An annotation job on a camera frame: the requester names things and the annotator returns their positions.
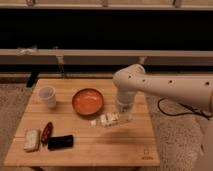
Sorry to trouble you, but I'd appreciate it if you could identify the wooden bench rail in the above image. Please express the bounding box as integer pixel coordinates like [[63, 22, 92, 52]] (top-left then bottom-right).
[[0, 48, 213, 66]]

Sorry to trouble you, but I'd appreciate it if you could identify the white rectangular sponge block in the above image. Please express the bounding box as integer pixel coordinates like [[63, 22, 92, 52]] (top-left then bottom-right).
[[24, 129, 40, 152]]

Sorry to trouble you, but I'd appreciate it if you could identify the clear plastic bottle white label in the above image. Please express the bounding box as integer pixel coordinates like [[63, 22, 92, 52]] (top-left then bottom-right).
[[91, 112, 128, 127]]

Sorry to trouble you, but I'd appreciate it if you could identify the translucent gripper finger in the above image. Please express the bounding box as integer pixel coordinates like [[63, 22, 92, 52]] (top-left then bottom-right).
[[121, 112, 133, 122]]

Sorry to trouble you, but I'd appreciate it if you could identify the black rectangular block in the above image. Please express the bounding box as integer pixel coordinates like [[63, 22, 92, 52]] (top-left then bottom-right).
[[48, 135, 74, 150]]

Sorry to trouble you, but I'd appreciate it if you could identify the black cable on floor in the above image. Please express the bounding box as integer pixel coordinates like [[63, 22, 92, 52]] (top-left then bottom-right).
[[156, 97, 213, 120]]

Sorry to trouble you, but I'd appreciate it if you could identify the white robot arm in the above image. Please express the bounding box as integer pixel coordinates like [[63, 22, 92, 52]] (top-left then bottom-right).
[[113, 64, 213, 112]]

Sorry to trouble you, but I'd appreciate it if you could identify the orange ceramic bowl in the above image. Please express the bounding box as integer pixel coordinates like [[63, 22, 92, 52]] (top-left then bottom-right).
[[72, 88, 104, 116]]

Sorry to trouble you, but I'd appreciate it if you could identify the red chili pepper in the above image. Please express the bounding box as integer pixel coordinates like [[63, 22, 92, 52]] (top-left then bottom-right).
[[41, 122, 53, 145]]

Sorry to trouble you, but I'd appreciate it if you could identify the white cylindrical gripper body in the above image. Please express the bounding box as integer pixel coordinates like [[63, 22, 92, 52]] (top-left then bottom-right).
[[116, 90, 136, 112]]

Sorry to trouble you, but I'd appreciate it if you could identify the white plastic cup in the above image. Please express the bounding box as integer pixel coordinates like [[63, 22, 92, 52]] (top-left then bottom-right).
[[38, 86, 56, 108]]

